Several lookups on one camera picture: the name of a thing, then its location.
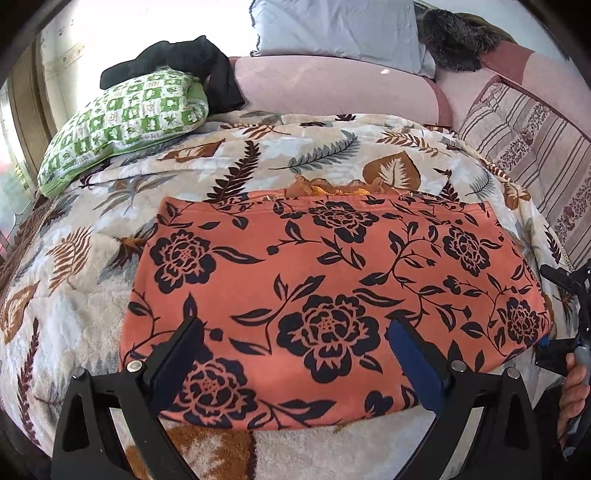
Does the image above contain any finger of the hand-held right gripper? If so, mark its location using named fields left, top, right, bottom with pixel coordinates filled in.
left=539, top=264, right=581, bottom=291
left=534, top=336, right=570, bottom=376

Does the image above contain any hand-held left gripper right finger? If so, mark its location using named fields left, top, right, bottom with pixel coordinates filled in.
left=388, top=316, right=544, bottom=480

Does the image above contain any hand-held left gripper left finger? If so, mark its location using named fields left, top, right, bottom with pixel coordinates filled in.
left=50, top=316, right=206, bottom=480

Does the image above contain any orange black-floral garment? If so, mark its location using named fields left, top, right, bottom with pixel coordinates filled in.
left=119, top=174, right=553, bottom=431

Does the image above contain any person's right hand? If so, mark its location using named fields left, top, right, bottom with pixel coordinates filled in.
left=556, top=352, right=591, bottom=452

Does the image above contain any striped floral cushion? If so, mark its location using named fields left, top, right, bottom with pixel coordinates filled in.
left=456, top=81, right=591, bottom=272

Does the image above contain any leaf-print blanket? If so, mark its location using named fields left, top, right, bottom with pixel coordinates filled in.
left=0, top=110, right=575, bottom=480

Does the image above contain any pink sofa backrest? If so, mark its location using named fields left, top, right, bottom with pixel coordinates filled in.
left=478, top=41, right=591, bottom=155

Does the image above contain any green patterned pillow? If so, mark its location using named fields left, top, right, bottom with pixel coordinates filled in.
left=37, top=69, right=210, bottom=199

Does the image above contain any dark furry cushion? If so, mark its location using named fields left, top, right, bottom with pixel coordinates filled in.
left=414, top=4, right=505, bottom=73

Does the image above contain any pink bolster cushion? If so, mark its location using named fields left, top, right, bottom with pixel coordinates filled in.
left=228, top=55, right=452, bottom=129

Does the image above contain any black cloth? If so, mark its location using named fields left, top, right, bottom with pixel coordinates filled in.
left=100, top=35, right=246, bottom=112

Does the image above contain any grey pillow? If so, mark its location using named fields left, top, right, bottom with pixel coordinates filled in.
left=249, top=0, right=437, bottom=77

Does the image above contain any wooden window frame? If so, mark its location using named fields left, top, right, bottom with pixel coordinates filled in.
left=0, top=41, right=52, bottom=261

